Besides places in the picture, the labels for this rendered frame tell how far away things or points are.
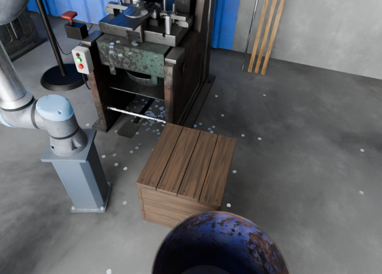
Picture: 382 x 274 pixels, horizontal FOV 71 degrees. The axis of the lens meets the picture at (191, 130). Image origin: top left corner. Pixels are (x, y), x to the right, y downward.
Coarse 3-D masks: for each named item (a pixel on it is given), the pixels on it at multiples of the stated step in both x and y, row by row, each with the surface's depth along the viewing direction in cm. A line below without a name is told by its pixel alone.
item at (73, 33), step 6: (66, 24) 141; (72, 24) 141; (78, 24) 141; (84, 24) 142; (66, 30) 142; (72, 30) 141; (78, 30) 140; (84, 30) 142; (72, 36) 144; (78, 36) 142; (84, 36) 144
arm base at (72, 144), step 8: (80, 128) 114; (72, 136) 108; (80, 136) 112; (56, 144) 108; (64, 144) 108; (72, 144) 110; (80, 144) 112; (56, 152) 110; (64, 152) 110; (72, 152) 111
